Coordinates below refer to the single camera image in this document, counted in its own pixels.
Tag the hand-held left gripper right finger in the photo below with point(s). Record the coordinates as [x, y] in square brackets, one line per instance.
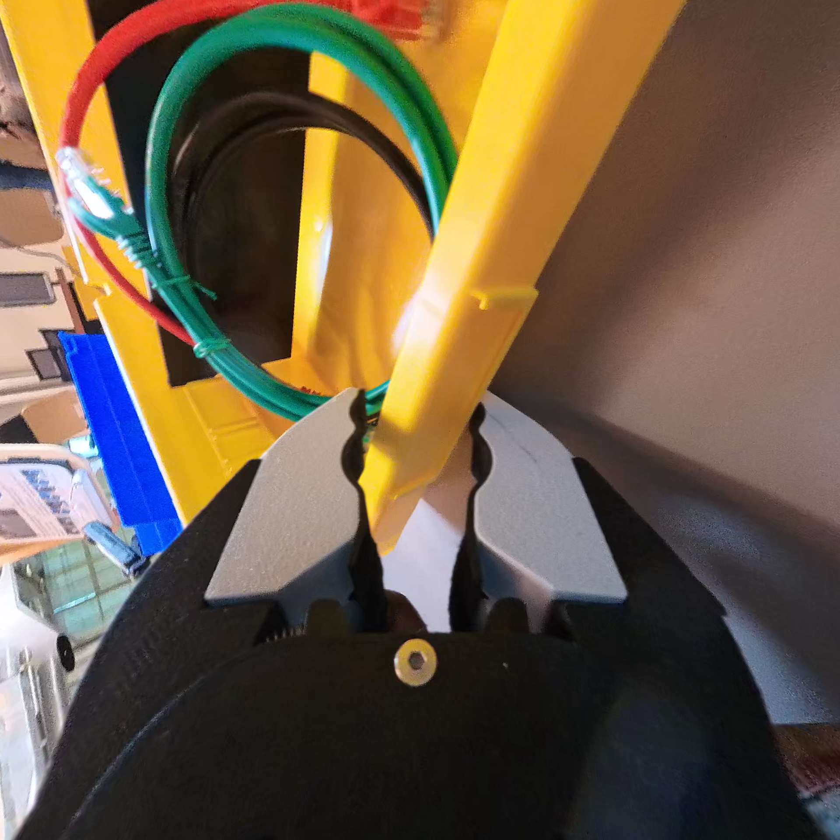
[551, 525]

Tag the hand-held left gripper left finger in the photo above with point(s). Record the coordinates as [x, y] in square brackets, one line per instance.
[289, 518]

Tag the blue plastic bin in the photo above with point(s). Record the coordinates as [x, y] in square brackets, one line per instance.
[111, 426]

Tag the yellow plastic bin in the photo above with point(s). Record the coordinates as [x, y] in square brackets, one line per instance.
[525, 164]

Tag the white document stand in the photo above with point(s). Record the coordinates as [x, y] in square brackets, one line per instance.
[39, 499]

